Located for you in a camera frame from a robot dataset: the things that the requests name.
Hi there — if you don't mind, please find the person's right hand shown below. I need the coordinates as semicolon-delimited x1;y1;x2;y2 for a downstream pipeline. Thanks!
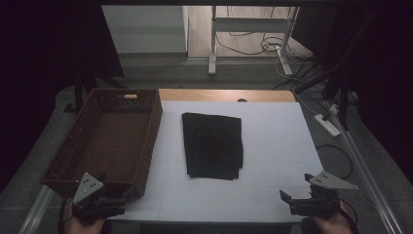
309;202;354;234

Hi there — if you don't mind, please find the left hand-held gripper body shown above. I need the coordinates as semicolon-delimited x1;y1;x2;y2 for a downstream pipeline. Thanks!
71;172;127;223

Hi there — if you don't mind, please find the tangle of floor cables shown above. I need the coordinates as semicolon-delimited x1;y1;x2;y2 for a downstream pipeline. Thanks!
215;6;315;66

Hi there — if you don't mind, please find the white table mat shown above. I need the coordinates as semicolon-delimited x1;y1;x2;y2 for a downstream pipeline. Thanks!
111;100;325;224

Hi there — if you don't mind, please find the person's left hand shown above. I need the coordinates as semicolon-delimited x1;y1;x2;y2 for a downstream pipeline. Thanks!
63;214;107;234

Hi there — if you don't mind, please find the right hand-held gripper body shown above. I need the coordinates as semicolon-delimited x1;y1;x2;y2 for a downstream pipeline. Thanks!
289;171;359;218

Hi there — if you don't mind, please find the black floor cable loop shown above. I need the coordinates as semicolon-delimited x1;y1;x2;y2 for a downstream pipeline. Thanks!
316;144;354;181

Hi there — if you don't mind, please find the brown wicker basket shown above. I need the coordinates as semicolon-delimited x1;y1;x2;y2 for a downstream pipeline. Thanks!
41;87;164;199

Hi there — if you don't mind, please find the hand-held gripper cable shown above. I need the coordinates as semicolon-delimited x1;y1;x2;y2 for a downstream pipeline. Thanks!
337;197;358;234
57;184;80;234

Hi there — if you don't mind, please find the black metal stand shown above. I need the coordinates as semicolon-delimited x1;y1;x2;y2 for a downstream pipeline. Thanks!
293;64;359;132
62;72;129;115

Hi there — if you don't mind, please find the left hand-held gripper cable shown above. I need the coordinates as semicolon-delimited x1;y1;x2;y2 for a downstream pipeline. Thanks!
57;184;80;234

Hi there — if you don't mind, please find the white metal desk frame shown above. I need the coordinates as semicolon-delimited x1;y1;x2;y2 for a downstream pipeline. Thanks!
207;5;300;77

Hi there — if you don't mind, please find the black curtain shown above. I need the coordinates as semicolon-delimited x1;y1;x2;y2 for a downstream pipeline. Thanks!
291;0;413;184
0;0;125;193

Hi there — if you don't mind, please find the white power strip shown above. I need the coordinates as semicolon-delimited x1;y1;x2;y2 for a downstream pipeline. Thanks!
313;113;342;137

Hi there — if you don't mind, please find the black cloth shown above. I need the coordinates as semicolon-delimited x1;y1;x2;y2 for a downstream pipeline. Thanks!
181;111;244;181

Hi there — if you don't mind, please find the right hand-held gripper cable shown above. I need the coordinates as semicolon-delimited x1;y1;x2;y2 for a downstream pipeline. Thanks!
337;197;358;234

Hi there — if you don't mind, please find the aluminium floor rail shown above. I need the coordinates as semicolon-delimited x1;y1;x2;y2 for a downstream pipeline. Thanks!
327;103;404;234
18;184;56;234

